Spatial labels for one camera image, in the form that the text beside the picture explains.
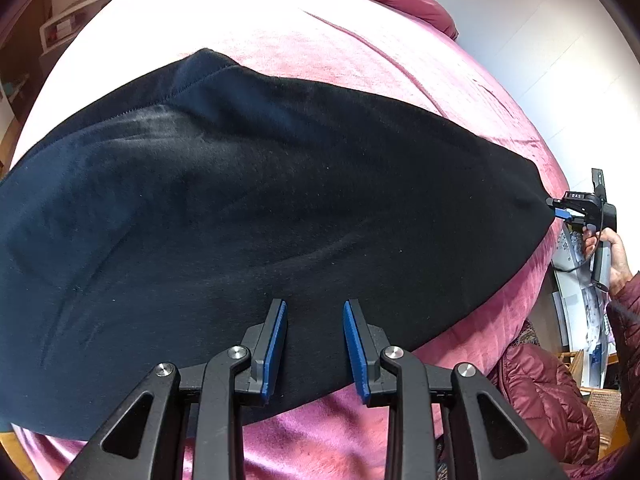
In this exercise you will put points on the dark navy pants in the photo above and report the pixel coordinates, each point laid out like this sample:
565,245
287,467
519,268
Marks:
250,200

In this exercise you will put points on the person's right forearm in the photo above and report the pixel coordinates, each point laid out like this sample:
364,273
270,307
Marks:
625,330

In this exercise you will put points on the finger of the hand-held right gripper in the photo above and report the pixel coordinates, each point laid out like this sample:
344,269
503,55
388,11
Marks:
567,217
556,203

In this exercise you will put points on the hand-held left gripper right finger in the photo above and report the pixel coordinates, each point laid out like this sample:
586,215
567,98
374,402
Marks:
356,360

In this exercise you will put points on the white open shelf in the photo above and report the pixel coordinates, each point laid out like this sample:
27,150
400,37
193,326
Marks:
65,25

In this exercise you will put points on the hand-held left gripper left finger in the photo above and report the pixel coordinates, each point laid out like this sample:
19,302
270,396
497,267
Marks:
272,360

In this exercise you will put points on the person's right hand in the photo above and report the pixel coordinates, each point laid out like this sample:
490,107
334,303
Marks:
619,265

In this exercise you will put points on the person's maroon puffer jacket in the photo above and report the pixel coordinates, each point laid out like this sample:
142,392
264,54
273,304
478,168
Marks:
540,390

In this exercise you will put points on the pink fleece blanket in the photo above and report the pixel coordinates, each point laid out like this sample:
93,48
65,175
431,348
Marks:
325,50

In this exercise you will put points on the wicker chair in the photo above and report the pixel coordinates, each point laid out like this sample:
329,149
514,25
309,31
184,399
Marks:
600,400

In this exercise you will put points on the stack of papers and books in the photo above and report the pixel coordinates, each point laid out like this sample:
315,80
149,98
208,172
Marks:
580,300

